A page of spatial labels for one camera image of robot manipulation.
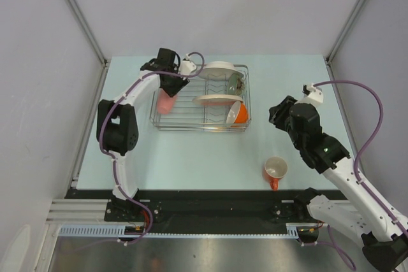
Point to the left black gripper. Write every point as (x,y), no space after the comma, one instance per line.
(181,83)

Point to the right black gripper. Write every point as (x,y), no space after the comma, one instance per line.
(278,113)

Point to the coral pink cup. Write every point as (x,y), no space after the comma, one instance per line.
(165,103)

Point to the white bowl orange outside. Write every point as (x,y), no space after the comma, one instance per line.
(237,114)

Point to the pink beige leaf plate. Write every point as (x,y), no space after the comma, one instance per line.
(216,99)

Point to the white scalloped plate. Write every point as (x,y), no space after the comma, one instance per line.
(219,71)

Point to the metal wire dish rack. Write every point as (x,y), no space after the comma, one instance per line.
(185,115)

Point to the green ceramic bowl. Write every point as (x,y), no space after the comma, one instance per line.
(236,85)

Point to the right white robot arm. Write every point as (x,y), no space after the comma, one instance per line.
(377,227)

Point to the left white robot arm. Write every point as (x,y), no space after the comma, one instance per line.
(117,127)

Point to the orange mug white inside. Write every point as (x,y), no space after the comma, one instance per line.
(274,169)

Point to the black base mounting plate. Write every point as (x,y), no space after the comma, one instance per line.
(224,212)

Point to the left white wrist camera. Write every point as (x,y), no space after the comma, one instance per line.
(187,66)

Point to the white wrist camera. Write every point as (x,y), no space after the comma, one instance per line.
(312,95)
(187,66)

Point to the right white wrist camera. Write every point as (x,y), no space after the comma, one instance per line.
(312,95)

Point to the white slotted cable duct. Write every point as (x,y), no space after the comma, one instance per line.
(119,231)

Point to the left aluminium frame post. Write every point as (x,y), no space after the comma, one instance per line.
(86,30)

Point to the aluminium frame post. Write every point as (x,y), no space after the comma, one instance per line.
(86,30)
(346,28)

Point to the right aluminium frame post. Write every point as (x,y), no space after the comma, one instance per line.
(346,28)

